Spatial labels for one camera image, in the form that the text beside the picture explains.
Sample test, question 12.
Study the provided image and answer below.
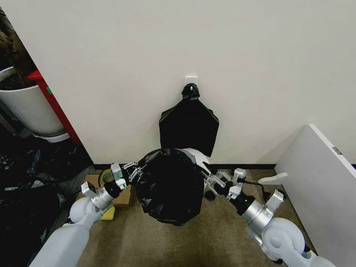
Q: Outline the yellow green tape roll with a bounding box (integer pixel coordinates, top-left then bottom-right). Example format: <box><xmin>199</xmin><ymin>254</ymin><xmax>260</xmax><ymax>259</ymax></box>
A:
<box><xmin>99</xmin><ymin>167</ymin><xmax>117</xmax><ymax>190</ymax></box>

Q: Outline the white cabinet panel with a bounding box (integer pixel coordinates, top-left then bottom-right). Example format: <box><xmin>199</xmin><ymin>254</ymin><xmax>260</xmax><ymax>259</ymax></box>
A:
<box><xmin>273</xmin><ymin>123</ymin><xmax>356</xmax><ymax>264</ymax></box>

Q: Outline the pile of black bags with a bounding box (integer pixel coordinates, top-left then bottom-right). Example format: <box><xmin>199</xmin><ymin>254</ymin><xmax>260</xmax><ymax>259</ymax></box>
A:
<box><xmin>0</xmin><ymin>137</ymin><xmax>94</xmax><ymax>267</ymax></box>

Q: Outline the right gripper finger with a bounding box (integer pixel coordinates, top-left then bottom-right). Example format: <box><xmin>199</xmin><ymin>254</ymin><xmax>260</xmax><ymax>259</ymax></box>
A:
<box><xmin>201</xmin><ymin>161</ymin><xmax>234</xmax><ymax>182</ymax></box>
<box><xmin>205</xmin><ymin>177</ymin><xmax>229</xmax><ymax>197</ymax></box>

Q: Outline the white plant pot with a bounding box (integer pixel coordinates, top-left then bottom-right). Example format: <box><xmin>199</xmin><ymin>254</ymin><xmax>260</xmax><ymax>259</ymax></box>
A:
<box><xmin>0</xmin><ymin>66</ymin><xmax>66</xmax><ymax>137</ymax></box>

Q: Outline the white trash bin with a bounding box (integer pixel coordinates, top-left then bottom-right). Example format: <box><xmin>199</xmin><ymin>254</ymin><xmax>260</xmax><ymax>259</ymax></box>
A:
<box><xmin>177</xmin><ymin>147</ymin><xmax>211</xmax><ymax>180</ymax></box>

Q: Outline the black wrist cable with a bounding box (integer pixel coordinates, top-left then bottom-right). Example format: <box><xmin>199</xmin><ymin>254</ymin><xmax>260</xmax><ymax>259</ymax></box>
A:
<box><xmin>240</xmin><ymin>180</ymin><xmax>268</xmax><ymax>199</ymax></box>

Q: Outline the red cabinet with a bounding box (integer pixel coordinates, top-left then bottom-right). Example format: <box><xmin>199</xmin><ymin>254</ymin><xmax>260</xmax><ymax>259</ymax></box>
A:
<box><xmin>27</xmin><ymin>69</ymin><xmax>85</xmax><ymax>146</ymax></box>

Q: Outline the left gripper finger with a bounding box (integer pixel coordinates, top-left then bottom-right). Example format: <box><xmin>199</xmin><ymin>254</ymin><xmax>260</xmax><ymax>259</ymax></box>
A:
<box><xmin>123</xmin><ymin>160</ymin><xmax>141</xmax><ymax>171</ymax></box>
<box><xmin>128</xmin><ymin>165</ymin><xmax>147</xmax><ymax>184</ymax></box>

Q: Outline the black bag hanging on hook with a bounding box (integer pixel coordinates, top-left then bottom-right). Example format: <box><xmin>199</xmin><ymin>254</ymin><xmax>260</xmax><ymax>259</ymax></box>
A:
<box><xmin>157</xmin><ymin>82</ymin><xmax>220</xmax><ymax>157</ymax></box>

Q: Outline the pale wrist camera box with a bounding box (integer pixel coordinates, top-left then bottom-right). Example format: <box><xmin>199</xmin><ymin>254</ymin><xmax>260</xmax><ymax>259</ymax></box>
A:
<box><xmin>110</xmin><ymin>163</ymin><xmax>128</xmax><ymax>191</ymax></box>
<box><xmin>227</xmin><ymin>167</ymin><xmax>248</xmax><ymax>200</ymax></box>

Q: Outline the white pot saucer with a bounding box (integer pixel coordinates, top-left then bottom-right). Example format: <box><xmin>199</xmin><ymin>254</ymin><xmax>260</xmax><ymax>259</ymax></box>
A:
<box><xmin>29</xmin><ymin>132</ymin><xmax>71</xmax><ymax>144</ymax></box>

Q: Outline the black garbage bag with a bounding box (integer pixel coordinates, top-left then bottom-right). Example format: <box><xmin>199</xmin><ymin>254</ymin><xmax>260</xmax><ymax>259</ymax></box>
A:
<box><xmin>135</xmin><ymin>148</ymin><xmax>206</xmax><ymax>226</ymax></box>

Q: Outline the white curved handle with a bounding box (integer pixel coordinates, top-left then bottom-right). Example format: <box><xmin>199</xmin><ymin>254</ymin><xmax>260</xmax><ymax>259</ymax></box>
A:
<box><xmin>257</xmin><ymin>172</ymin><xmax>289</xmax><ymax>186</ymax></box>

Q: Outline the yellow sponge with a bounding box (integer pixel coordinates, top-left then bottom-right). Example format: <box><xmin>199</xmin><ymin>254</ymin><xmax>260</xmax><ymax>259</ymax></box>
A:
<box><xmin>100</xmin><ymin>204</ymin><xmax>117</xmax><ymax>222</ymax></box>

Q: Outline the brown potted plant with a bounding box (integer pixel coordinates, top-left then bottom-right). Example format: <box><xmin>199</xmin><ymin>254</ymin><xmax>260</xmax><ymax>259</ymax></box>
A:
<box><xmin>0</xmin><ymin>7</ymin><xmax>38</xmax><ymax>90</ymax></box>

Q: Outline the cardboard box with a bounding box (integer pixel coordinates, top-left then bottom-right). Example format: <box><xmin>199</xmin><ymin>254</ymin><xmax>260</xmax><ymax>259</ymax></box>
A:
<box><xmin>75</xmin><ymin>174</ymin><xmax>134</xmax><ymax>208</ymax></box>

